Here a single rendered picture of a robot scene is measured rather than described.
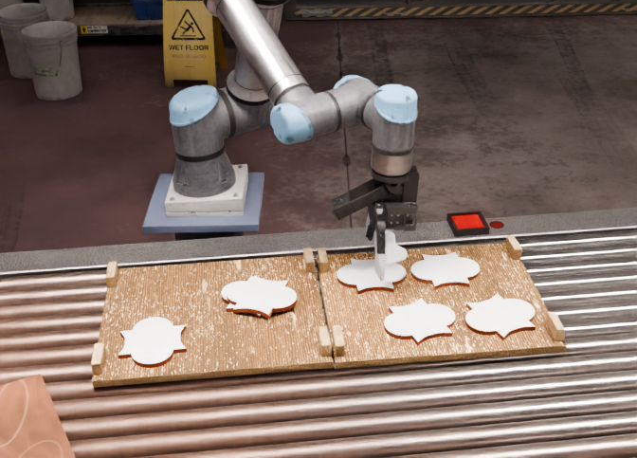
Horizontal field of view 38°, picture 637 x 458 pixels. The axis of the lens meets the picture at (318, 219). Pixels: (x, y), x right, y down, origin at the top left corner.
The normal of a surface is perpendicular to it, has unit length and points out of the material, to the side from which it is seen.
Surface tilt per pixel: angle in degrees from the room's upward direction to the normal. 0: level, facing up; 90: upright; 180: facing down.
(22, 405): 0
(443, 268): 0
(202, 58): 78
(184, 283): 0
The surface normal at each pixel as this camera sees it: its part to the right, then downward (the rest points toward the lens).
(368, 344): -0.02, -0.87
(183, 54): -0.07, 0.31
